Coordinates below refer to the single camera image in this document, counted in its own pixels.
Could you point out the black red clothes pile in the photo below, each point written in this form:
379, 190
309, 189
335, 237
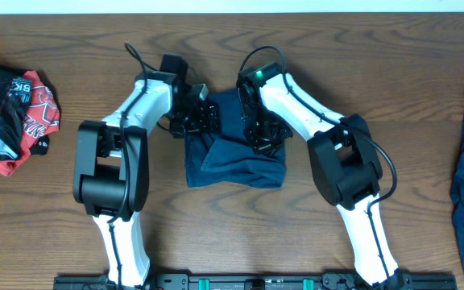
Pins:
29, 113

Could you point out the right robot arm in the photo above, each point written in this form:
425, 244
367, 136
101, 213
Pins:
344, 160

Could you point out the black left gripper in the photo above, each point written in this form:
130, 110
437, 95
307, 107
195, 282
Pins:
207, 126

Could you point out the green rail clamp left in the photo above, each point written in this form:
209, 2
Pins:
203, 284

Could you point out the dark blue shorts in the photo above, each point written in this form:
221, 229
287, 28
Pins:
224, 155

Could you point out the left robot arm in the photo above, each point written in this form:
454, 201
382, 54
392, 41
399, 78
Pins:
111, 175

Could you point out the black aluminium mounting rail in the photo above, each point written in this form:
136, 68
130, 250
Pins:
328, 281

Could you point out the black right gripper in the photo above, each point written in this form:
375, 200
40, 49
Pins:
267, 148

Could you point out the green rail clamp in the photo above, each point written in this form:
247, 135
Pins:
203, 284
307, 284

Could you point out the green rail clamp right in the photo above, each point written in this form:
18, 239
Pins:
307, 284

